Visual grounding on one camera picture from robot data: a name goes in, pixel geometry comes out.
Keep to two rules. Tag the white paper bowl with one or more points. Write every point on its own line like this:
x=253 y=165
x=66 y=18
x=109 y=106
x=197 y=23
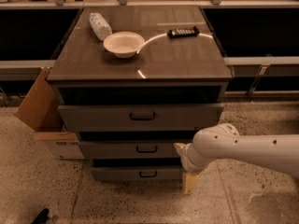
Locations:
x=124 y=44

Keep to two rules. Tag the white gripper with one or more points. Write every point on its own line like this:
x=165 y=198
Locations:
x=186 y=159

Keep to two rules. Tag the open cardboard box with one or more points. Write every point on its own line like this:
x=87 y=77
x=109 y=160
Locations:
x=39 y=111

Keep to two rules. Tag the grey top drawer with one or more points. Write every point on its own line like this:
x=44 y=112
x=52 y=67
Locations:
x=143 y=118

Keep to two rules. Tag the grey drawer cabinet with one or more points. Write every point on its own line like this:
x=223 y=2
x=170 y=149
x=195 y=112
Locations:
x=167 y=71

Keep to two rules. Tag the clear plastic water bottle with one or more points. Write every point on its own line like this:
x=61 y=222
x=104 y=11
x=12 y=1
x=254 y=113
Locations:
x=100 y=26

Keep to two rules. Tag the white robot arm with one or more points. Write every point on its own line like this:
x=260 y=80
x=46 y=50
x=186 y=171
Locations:
x=274 y=152

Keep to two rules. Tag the grey bottom drawer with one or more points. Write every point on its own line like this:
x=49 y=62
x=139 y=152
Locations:
x=111 y=174

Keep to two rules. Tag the black object on floor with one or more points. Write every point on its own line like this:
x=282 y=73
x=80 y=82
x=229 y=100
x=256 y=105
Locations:
x=42 y=217

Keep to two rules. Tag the grey drawer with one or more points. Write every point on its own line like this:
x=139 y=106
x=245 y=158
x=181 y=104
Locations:
x=127 y=150
x=143 y=118
x=111 y=174

